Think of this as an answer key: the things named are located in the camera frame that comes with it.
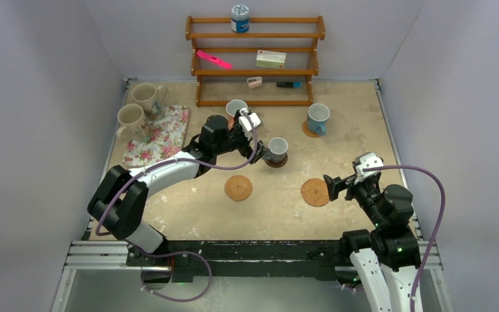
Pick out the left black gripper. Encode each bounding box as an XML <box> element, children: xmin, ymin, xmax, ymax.
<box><xmin>213</xmin><ymin>112</ymin><xmax>268</xmax><ymax>163</ymax></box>

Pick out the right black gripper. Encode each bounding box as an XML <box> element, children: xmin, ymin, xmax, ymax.
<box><xmin>323</xmin><ymin>172</ymin><xmax>387</xmax><ymax>226</ymax></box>

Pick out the small grey mug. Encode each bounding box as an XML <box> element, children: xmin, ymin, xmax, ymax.
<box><xmin>268</xmin><ymin>137</ymin><xmax>288</xmax><ymax>164</ymax></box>

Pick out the brown orange mug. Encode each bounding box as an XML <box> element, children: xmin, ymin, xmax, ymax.
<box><xmin>225</xmin><ymin>99</ymin><xmax>248</xmax><ymax>129</ymax></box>

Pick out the blue mug white inside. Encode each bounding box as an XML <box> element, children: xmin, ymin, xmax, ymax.
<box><xmin>307</xmin><ymin>103</ymin><xmax>331</xmax><ymax>136</ymax></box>

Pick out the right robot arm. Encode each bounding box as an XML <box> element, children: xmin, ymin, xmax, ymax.
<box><xmin>324</xmin><ymin>173</ymin><xmax>423</xmax><ymax>311</ymax></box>

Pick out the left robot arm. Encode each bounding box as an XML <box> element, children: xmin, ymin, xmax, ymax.
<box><xmin>88</xmin><ymin>109</ymin><xmax>266</xmax><ymax>266</ymax></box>

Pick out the dark brown wooden coaster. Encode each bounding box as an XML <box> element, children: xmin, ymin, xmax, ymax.
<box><xmin>264</xmin><ymin>155</ymin><xmax>288</xmax><ymax>168</ymax></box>

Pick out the woven rattan coaster right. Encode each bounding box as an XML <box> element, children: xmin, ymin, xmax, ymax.
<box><xmin>301</xmin><ymin>178</ymin><xmax>330</xmax><ymax>207</ymax></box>

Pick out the woven rattan coaster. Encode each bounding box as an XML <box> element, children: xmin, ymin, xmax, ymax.
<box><xmin>224</xmin><ymin>175</ymin><xmax>253</xmax><ymax>202</ymax></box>
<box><xmin>301</xmin><ymin>178</ymin><xmax>330</xmax><ymax>207</ymax></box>

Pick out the woven rattan coaster left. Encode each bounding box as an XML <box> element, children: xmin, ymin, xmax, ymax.
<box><xmin>224</xmin><ymin>175</ymin><xmax>253</xmax><ymax>202</ymax></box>

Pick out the light wooden coaster right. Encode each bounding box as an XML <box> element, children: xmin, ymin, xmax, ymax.
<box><xmin>302</xmin><ymin>121</ymin><xmax>320</xmax><ymax>138</ymax></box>

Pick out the black blue marker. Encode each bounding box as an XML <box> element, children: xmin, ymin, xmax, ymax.
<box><xmin>276</xmin><ymin>81</ymin><xmax>302</xmax><ymax>88</ymax></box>

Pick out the pink tape dispenser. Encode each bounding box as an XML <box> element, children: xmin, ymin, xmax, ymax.
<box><xmin>246</xmin><ymin>76</ymin><xmax>262</xmax><ymax>89</ymax></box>

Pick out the wooden three-tier shelf rack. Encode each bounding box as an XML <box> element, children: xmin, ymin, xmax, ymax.
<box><xmin>185</xmin><ymin>16</ymin><xmax>326</xmax><ymax>107</ymax></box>

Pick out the green white small box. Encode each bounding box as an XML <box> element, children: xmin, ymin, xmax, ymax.
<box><xmin>255</xmin><ymin>50</ymin><xmax>287</xmax><ymax>70</ymax></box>

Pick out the floral serving tray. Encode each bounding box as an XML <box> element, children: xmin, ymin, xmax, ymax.
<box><xmin>123</xmin><ymin>105</ymin><xmax>190</xmax><ymax>167</ymax></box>

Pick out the pink marker pen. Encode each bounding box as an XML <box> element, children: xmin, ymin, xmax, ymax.
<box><xmin>196</xmin><ymin>50</ymin><xmax>233</xmax><ymax>70</ymax></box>

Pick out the blue-lidded white jar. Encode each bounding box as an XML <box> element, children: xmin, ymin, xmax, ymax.
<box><xmin>231</xmin><ymin>5</ymin><xmax>250</xmax><ymax>33</ymax></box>

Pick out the beige floral mug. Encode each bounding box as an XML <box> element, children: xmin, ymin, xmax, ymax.
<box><xmin>116</xmin><ymin>103</ymin><xmax>149</xmax><ymax>142</ymax></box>

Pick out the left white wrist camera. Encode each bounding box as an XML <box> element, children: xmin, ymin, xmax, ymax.
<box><xmin>238</xmin><ymin>108</ymin><xmax>262</xmax><ymax>140</ymax></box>

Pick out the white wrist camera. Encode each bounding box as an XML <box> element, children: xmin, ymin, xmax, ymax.
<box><xmin>353</xmin><ymin>152</ymin><xmax>383</xmax><ymax>184</ymax></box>
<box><xmin>238</xmin><ymin>108</ymin><xmax>262</xmax><ymax>140</ymax></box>

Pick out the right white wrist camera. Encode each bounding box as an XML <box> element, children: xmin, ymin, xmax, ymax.
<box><xmin>353</xmin><ymin>152</ymin><xmax>383</xmax><ymax>184</ymax></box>

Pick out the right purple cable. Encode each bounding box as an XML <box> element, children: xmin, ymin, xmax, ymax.
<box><xmin>363</xmin><ymin>165</ymin><xmax>446</xmax><ymax>312</ymax></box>

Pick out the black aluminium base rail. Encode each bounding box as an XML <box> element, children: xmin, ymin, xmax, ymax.
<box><xmin>63</xmin><ymin>239</ymin><xmax>444</xmax><ymax>285</ymax></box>

